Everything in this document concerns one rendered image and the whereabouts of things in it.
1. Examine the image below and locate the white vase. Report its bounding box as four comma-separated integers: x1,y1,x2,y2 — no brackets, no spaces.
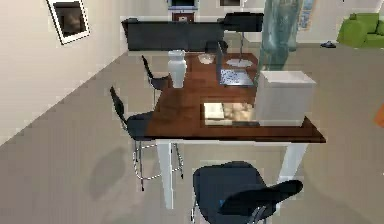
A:
167,49,188,89

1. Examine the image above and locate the brown wooden table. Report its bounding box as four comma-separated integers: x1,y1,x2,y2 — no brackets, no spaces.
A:
143,52,327,210

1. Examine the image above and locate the open book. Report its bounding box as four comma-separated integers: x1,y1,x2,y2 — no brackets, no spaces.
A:
203,101,261,127

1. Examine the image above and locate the black chair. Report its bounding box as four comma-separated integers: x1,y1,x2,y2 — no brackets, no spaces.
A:
109,85,185,192
190,161,304,224
141,54,172,108

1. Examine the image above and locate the grey laptop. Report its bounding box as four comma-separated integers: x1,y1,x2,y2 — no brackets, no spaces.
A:
215,41,255,88

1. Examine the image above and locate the glass bowl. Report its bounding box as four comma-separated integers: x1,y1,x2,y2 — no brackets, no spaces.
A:
197,54,216,65

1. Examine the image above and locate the black sofa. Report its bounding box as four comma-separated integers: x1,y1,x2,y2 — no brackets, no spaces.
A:
121,17,231,53

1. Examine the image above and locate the white box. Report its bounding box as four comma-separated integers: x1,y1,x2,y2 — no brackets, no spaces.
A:
254,70,317,128

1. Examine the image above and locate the black desk lamp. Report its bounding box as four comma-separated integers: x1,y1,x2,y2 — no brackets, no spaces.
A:
222,12,265,68

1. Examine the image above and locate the television set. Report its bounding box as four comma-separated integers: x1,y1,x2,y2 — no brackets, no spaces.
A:
167,0,200,11

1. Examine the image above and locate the orange cloth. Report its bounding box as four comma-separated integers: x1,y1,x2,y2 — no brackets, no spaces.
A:
373,103,384,129

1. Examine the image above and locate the green armchair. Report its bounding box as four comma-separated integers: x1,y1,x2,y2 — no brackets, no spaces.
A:
336,12,384,49

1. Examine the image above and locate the framed wall picture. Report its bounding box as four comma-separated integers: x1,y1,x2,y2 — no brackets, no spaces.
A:
45,0,91,46
218,0,243,8

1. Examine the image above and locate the blue wall poster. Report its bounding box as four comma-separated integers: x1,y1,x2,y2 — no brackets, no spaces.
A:
298,0,316,32

